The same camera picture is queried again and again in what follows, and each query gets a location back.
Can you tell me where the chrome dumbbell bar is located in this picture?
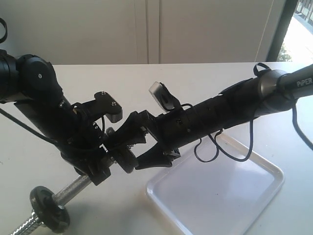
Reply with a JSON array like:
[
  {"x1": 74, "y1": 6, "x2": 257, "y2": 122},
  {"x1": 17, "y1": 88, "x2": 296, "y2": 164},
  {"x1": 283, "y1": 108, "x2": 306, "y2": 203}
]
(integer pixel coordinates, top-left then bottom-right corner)
[{"x1": 10, "y1": 175, "x2": 92, "y2": 235}]

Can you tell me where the white plastic tray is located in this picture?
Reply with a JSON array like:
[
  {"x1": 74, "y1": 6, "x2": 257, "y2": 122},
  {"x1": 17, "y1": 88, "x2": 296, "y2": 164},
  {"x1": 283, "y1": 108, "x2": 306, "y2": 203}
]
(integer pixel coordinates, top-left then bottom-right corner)
[{"x1": 144, "y1": 132, "x2": 286, "y2": 235}]

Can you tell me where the black far-end weight plate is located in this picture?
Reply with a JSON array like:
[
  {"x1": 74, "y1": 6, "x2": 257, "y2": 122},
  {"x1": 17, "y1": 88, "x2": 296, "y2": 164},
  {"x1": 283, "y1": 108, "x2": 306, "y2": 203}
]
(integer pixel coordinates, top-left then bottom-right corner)
[{"x1": 29, "y1": 186, "x2": 70, "y2": 234}]

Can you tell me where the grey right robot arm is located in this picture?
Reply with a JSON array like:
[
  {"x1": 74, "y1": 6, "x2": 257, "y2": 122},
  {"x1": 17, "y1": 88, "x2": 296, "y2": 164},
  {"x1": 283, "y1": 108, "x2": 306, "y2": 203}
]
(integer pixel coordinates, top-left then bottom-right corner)
[{"x1": 104, "y1": 65, "x2": 313, "y2": 171}]

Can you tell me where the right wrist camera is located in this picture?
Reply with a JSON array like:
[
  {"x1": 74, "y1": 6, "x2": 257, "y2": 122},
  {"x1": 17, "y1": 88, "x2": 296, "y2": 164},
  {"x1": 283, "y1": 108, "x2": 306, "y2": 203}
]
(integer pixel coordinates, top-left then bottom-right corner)
[{"x1": 149, "y1": 82, "x2": 182, "y2": 113}]

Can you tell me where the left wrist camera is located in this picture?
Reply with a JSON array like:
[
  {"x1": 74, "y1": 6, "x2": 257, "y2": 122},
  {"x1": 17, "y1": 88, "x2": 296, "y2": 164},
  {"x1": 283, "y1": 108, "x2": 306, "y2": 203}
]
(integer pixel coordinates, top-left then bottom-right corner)
[{"x1": 72, "y1": 92, "x2": 123, "y2": 123}]

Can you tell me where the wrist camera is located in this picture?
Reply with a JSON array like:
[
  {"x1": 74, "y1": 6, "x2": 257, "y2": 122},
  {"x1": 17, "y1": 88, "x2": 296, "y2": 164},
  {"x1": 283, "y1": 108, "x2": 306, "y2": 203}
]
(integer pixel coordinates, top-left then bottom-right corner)
[
  {"x1": 72, "y1": 92, "x2": 123, "y2": 123},
  {"x1": 149, "y1": 82, "x2": 182, "y2": 113}
]

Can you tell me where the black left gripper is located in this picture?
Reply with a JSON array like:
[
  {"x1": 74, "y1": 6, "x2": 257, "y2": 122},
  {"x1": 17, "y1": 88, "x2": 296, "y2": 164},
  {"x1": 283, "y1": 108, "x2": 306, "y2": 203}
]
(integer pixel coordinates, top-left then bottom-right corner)
[{"x1": 60, "y1": 121, "x2": 111, "y2": 186}]

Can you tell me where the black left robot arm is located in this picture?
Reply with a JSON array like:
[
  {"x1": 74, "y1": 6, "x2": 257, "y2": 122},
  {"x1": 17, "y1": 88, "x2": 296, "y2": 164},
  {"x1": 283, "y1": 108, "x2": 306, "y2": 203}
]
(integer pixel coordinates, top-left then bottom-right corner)
[{"x1": 0, "y1": 50, "x2": 111, "y2": 186}]

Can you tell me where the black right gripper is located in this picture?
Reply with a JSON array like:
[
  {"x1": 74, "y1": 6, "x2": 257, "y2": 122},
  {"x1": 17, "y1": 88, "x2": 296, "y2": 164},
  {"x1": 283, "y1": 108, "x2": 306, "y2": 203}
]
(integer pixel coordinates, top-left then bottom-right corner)
[{"x1": 114, "y1": 109, "x2": 196, "y2": 170}]

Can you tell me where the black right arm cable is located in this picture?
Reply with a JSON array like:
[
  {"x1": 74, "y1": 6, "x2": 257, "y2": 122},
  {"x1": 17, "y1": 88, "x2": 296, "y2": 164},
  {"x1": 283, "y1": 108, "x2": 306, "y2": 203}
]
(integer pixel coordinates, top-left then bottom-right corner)
[{"x1": 194, "y1": 62, "x2": 313, "y2": 163}]

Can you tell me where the dark window frame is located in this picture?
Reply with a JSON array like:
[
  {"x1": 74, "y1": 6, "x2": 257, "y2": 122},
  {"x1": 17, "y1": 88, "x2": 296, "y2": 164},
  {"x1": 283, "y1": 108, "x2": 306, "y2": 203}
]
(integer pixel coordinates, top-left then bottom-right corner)
[{"x1": 266, "y1": 0, "x2": 298, "y2": 62}]

